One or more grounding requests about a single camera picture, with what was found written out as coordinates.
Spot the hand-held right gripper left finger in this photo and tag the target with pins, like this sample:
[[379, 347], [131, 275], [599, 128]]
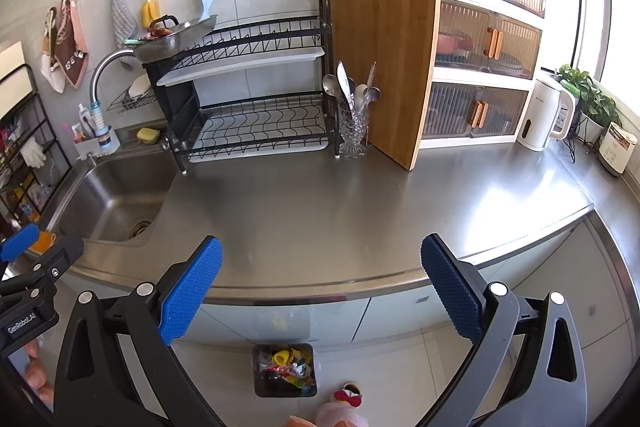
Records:
[[192, 289]]

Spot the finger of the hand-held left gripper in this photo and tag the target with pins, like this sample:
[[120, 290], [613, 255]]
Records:
[[62, 254], [20, 242]]

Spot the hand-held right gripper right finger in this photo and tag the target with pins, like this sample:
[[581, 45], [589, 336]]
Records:
[[450, 287]]

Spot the black square trash bin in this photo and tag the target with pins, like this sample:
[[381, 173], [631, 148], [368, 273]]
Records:
[[257, 387]]

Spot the person's left hand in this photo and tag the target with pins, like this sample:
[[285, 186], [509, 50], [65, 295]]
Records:
[[37, 374]]

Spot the orange plastic item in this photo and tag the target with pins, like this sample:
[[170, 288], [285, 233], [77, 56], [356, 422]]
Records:
[[42, 243]]

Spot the white base cabinet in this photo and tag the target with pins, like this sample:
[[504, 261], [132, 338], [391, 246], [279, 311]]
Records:
[[390, 317]]

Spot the stainless steel sink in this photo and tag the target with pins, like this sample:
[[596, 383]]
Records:
[[115, 197]]

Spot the white rubber glove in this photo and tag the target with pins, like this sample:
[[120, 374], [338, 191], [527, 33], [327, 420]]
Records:
[[32, 153]]

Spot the white plastic caddy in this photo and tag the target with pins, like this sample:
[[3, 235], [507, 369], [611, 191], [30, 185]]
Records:
[[97, 151]]

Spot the black metal shelf rack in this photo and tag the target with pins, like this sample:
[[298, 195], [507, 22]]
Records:
[[47, 132]]

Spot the pink orange snack wrapper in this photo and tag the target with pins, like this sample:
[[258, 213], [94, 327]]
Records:
[[287, 377]]

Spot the yellow sponge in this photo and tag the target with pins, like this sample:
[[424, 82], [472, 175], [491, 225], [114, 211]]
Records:
[[148, 135]]

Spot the white slipper with red bow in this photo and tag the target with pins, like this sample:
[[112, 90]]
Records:
[[347, 396]]

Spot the pink fluffy slippers red bows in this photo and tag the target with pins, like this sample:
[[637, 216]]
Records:
[[340, 417]]

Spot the glass utensil holder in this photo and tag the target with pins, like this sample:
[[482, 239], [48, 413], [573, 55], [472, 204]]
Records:
[[353, 132]]

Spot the white soap bar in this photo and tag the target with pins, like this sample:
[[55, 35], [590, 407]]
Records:
[[138, 86]]

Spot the white drip tray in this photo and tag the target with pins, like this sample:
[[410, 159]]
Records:
[[310, 142]]

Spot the steel faucet with blue filter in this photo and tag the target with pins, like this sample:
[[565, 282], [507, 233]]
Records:
[[102, 69]]

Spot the white electric kettle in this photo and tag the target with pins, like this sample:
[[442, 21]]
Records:
[[542, 117]]

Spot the brown hanging towel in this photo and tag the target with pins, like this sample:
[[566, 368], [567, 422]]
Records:
[[72, 52]]

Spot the steel spoon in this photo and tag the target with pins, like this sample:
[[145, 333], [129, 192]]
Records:
[[330, 87], [374, 94], [360, 94]]

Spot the white rice cooker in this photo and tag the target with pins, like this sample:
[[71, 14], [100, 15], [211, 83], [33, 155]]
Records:
[[617, 149]]

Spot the thin straw brush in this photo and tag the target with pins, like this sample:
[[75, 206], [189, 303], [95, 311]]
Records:
[[372, 74]]

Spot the long white plastic tray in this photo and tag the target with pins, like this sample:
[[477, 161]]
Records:
[[240, 64]]

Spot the steel table knife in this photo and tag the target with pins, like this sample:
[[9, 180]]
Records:
[[343, 82]]

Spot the potted green plant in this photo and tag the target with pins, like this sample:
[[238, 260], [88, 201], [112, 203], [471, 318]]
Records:
[[592, 99]]

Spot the steel mesh colander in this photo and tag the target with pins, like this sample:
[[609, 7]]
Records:
[[175, 42]]

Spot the grey hanging dishcloth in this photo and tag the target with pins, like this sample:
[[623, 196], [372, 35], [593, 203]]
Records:
[[124, 19]]

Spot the bamboo cutting board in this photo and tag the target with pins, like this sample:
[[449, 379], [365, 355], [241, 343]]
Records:
[[380, 47]]

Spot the window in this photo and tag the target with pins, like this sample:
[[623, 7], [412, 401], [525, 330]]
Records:
[[620, 7]]

